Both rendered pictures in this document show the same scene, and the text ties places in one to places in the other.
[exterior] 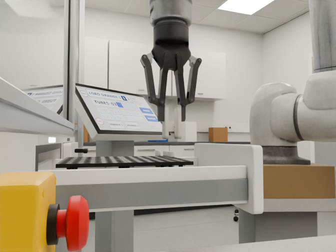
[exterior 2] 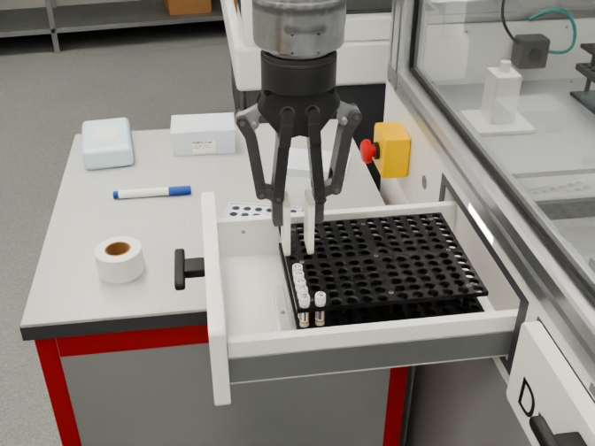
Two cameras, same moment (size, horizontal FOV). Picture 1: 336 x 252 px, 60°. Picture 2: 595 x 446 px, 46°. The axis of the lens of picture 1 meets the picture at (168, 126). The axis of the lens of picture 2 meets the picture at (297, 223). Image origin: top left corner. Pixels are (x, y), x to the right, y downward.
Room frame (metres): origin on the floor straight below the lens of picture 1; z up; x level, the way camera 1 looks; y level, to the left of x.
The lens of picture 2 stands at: (1.27, 0.06, 1.40)
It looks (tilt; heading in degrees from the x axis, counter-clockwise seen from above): 32 degrees down; 186
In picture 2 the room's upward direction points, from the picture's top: straight up
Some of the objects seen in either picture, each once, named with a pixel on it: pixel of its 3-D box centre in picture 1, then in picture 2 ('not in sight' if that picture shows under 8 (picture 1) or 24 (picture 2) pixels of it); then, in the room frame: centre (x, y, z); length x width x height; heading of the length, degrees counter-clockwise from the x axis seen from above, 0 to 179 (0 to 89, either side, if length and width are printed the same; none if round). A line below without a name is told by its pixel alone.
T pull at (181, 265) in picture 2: not in sight; (189, 267); (0.61, -0.14, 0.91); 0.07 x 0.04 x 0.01; 14
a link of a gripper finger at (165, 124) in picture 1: (165, 122); (309, 221); (0.60, 0.01, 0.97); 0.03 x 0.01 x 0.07; 14
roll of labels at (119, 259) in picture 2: not in sight; (119, 259); (0.44, -0.30, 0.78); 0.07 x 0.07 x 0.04
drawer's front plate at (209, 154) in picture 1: (220, 170); (214, 287); (0.61, -0.11, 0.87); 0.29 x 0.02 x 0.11; 14
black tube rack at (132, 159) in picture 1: (123, 175); (374, 276); (0.56, 0.08, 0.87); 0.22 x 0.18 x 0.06; 104
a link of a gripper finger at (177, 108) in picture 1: (177, 122); (285, 223); (0.61, -0.02, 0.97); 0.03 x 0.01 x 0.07; 14
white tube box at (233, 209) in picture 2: not in sight; (261, 226); (0.32, -0.09, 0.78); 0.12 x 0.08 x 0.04; 88
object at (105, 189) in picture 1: (118, 178); (381, 279); (0.56, 0.09, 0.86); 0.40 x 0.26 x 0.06; 104
